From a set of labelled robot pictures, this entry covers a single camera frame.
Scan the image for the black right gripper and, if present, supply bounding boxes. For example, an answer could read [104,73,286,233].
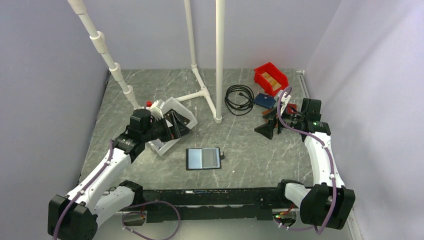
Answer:
[254,104,305,140]

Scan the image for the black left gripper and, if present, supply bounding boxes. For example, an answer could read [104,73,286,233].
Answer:
[142,111,192,143]

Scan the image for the gold card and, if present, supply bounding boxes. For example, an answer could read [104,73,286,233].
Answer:
[261,72,276,84]
[269,81,282,92]

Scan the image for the black leather card holder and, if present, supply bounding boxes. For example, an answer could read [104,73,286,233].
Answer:
[185,147,225,171]

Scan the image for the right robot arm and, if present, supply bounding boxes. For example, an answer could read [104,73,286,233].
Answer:
[254,98,356,235]

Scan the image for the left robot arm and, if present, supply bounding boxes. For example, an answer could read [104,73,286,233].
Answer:
[47,109,192,240]

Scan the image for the brown leather card holder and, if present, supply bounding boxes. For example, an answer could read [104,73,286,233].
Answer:
[262,109,276,120]

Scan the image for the blue leather card holder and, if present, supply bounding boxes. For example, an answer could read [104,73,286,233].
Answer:
[253,93,276,109]

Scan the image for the red leather card holder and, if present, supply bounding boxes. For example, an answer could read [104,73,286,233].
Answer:
[285,103,298,115]

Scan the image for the gold card in bin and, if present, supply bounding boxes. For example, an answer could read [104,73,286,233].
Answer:
[269,81,282,92]

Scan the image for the white plastic divided tray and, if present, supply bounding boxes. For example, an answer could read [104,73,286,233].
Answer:
[147,97,198,156]

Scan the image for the red plastic bin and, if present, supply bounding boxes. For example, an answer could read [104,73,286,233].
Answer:
[254,62,289,97]

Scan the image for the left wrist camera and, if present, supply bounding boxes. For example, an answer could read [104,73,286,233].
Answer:
[146,99,165,120]

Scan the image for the black coiled cable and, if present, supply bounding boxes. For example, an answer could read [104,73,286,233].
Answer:
[224,84,255,116]

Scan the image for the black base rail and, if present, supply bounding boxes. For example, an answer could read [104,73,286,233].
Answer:
[123,185,297,223]

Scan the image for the white PVC pipe frame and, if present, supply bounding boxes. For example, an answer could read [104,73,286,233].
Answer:
[68,0,223,124]

